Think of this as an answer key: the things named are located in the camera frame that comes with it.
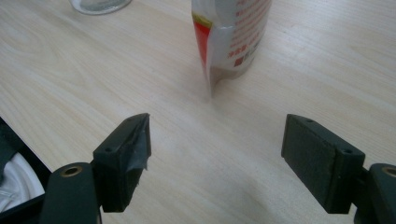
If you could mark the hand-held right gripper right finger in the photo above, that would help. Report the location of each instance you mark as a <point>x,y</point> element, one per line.
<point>314,161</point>

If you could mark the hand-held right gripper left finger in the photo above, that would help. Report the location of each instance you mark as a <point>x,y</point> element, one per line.
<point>120,161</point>

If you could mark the white and red salt bag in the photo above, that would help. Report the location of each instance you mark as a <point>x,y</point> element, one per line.
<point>243,37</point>

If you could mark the clear jar with beige rim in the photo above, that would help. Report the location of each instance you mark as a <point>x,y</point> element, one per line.
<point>99,6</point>

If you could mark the white round object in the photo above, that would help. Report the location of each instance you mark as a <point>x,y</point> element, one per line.
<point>18,183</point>

